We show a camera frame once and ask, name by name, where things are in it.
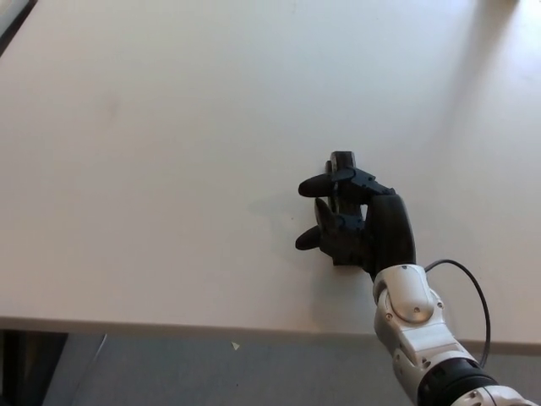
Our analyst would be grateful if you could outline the dark table leg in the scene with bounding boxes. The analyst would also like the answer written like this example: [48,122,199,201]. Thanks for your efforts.
[0,329,69,406]

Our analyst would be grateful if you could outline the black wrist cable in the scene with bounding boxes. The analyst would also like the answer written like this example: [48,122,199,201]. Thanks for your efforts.
[423,259,492,367]

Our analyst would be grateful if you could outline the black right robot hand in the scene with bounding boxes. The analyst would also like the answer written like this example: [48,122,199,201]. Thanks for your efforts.
[294,165,418,282]

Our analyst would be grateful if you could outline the dark window frame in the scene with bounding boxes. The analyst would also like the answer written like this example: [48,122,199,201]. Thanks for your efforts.
[0,0,38,57]

